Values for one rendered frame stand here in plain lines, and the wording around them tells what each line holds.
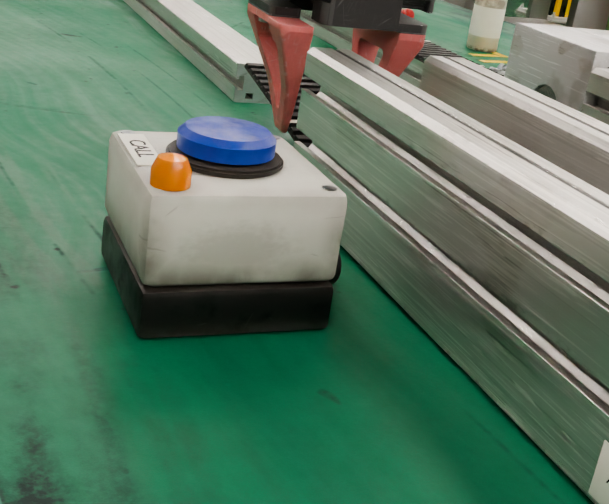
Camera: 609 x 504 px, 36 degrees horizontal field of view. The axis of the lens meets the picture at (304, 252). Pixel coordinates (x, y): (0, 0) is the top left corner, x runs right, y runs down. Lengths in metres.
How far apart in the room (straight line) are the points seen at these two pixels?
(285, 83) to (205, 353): 0.26
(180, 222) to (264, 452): 0.09
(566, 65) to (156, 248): 0.36
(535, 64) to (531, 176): 0.32
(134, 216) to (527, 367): 0.15
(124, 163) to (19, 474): 0.14
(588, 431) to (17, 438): 0.18
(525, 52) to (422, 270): 0.30
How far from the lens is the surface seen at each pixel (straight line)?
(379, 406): 0.34
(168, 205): 0.34
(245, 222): 0.35
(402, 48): 0.59
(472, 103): 0.50
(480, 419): 0.35
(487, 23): 1.15
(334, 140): 0.48
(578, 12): 3.49
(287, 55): 0.56
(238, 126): 0.38
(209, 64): 0.79
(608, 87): 0.60
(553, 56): 0.65
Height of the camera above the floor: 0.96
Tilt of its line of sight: 22 degrees down
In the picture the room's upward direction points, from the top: 9 degrees clockwise
